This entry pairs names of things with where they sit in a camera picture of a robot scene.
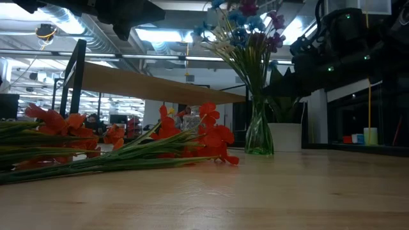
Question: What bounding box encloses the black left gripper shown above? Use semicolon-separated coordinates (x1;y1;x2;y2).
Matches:
92;0;166;42

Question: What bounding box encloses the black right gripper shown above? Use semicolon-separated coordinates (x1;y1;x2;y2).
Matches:
289;34;330;81

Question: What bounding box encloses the blue artificial flower bunch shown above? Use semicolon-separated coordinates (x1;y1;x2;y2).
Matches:
190;0;279;96

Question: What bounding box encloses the white artificial flower bunch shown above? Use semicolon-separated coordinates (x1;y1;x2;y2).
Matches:
199;25;266;96

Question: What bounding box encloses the green glass vase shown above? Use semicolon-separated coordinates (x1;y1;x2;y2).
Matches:
244;95;275;156

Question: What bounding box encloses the red artificial flower bunch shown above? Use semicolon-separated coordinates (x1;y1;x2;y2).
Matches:
0;102;240;185
0;102;126;172

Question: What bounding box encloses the long LED light bar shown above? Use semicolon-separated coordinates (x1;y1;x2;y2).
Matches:
0;49;295;66

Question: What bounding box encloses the snake plant in white pot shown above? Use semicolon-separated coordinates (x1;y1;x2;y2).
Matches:
265;63;313;153

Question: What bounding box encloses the black round ceiling device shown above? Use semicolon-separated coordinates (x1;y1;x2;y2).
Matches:
35;24;58;42

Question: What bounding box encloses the pale green cup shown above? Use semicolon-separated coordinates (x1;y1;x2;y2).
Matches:
363;127;378;146

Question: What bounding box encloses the thin red rod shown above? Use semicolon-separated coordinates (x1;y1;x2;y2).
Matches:
392;115;403;146

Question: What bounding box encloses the person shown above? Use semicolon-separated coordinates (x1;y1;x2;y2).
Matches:
175;105;193;119
85;113;108;135

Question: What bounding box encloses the black monitor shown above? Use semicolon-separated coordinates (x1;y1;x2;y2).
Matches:
0;93;20;121

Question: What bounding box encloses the wooden shelf black metal frame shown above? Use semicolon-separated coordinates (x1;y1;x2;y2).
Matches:
59;38;251;148

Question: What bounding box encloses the yellow hanging power cable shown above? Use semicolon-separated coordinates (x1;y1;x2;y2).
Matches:
365;0;373;145

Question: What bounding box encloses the black aluminium table frame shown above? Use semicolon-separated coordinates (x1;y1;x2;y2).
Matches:
229;142;409;157

